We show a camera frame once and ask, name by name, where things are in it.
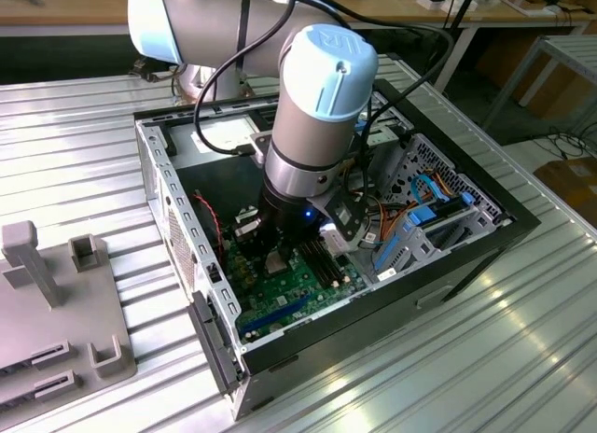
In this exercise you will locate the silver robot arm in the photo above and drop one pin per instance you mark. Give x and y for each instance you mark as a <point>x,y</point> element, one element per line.
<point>317,101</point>

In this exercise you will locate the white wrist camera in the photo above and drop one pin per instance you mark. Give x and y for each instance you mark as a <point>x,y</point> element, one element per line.
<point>261,146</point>
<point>335,239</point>

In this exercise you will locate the long wooden desk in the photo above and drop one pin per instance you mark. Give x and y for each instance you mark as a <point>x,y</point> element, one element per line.
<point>93,6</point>

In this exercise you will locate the blue plastic rail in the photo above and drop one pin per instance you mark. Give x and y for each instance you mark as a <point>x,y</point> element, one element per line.
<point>386,253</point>

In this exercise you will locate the blue expansion slot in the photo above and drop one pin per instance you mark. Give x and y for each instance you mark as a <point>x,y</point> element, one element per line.
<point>275,314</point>

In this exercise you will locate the grey parts rack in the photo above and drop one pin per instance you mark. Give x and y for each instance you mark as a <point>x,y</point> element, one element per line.
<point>79,311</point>

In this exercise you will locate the black case side latch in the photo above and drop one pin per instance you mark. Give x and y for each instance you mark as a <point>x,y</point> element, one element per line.
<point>213,344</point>

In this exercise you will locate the black open PC case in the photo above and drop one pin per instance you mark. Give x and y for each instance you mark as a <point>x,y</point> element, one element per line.
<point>373,330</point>

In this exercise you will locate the grey perforated disk bay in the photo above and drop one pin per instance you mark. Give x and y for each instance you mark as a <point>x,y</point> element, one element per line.
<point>440,160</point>

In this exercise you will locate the silver CPU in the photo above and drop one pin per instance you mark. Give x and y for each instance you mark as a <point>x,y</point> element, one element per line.
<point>276,264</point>

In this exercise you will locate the grey metal frame shelf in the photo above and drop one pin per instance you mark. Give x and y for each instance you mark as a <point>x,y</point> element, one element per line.
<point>566,43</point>

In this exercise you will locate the blue disk carrier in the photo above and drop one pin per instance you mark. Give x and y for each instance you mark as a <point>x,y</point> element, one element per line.
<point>423,216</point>

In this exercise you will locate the white flat box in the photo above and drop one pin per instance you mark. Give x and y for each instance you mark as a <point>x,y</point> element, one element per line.
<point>438,6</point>

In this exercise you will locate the brown cardboard box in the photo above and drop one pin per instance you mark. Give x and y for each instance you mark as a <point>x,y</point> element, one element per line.
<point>499,60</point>
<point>573,181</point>
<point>555,92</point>

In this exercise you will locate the grey power supply unit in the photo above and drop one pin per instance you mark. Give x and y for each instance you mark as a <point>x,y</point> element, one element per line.
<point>219,190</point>

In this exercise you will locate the black tripod stand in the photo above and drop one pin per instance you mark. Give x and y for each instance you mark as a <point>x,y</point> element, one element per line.
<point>462,17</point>

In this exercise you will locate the grey optical drive cage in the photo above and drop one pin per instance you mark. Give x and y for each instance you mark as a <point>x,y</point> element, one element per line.
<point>387,134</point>

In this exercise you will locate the green motherboard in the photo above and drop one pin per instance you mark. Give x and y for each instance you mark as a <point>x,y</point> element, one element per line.
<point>305,286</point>

